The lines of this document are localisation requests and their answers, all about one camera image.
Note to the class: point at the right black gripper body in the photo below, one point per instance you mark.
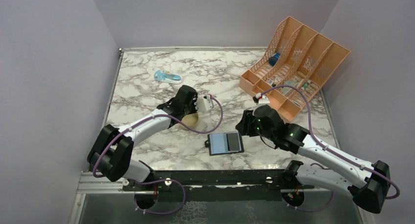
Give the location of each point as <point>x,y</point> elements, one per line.
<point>251,127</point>

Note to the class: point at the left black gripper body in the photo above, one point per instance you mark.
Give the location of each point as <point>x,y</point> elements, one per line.
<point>191,108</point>

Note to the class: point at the gold oval tray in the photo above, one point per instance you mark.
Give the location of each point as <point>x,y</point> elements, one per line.
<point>190,121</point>

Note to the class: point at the black credit card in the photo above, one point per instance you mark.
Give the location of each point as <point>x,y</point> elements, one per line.
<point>233,142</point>

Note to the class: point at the black card holder wallet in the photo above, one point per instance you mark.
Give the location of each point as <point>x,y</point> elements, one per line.
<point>217,144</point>

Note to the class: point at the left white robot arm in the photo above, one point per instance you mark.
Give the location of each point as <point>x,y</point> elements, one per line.
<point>111,153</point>

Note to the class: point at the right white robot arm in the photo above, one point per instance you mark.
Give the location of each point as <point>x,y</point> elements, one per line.
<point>365,182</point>

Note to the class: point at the blue blister pack item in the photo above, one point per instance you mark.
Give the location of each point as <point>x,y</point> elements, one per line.
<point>167,77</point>

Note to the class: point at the grey pouch in rack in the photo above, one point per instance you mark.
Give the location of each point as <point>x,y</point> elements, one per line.
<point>286,91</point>

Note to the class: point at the small box in rack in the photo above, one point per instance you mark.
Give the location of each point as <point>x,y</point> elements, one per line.
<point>273,81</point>

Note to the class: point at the blue round object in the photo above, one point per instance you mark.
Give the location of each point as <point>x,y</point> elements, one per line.
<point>273,60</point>

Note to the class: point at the orange file organizer rack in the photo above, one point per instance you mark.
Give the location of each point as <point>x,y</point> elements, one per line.
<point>305,55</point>

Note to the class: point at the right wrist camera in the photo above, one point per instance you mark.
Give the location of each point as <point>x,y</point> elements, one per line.
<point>261,99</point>

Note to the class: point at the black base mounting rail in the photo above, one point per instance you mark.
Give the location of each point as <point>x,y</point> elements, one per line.
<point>215,185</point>

